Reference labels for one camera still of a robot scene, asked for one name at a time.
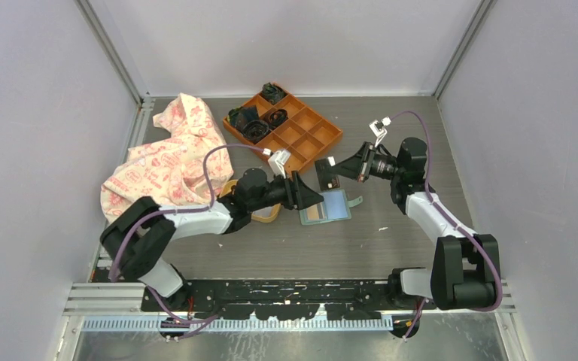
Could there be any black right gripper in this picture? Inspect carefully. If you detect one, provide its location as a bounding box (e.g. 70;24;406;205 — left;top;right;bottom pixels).
330;141;404;182

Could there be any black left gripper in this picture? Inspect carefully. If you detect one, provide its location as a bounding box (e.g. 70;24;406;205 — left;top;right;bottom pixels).
248;169;323;212

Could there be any orange credit card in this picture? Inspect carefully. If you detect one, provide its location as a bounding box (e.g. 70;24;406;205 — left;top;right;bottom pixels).
305;202;327;222

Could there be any green card holder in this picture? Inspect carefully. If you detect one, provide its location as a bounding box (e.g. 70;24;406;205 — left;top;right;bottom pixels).
300;190;364;226

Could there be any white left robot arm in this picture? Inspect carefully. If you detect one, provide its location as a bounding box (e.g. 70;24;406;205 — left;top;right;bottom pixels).
99;168;324;311

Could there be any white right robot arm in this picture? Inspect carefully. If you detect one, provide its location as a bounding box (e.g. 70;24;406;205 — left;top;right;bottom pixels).
327;138;503;311

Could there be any yellow oval dish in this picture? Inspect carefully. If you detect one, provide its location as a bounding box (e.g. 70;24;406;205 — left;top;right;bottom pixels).
218;180;281;223

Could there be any orange compartment tray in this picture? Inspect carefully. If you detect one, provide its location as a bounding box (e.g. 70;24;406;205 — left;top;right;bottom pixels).
223;83;343;174

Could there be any coiled black belt small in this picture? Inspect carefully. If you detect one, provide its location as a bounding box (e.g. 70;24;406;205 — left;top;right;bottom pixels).
263;108;288;130

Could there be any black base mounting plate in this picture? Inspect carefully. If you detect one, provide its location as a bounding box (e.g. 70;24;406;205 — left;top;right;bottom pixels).
141;278;421;320

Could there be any dark folded fabric item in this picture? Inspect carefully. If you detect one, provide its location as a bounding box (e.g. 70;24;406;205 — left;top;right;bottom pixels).
227;105;260;131

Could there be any pink patterned cloth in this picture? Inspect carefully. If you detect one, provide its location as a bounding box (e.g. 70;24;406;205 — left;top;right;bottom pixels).
100;93;234;223

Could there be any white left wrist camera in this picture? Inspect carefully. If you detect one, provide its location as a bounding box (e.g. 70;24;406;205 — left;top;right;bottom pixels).
262;148;291;178

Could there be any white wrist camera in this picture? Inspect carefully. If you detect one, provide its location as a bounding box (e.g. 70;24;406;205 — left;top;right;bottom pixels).
262;148;291;178
369;117;391;147

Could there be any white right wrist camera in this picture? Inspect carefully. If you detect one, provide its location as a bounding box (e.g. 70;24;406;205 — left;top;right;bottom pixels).
369;117;391;147

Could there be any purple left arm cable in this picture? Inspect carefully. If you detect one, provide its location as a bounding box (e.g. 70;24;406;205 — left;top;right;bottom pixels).
107;144;272;341

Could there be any aluminium frame rail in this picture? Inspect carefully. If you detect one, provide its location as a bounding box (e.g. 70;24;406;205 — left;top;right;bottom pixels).
62;281;517;333

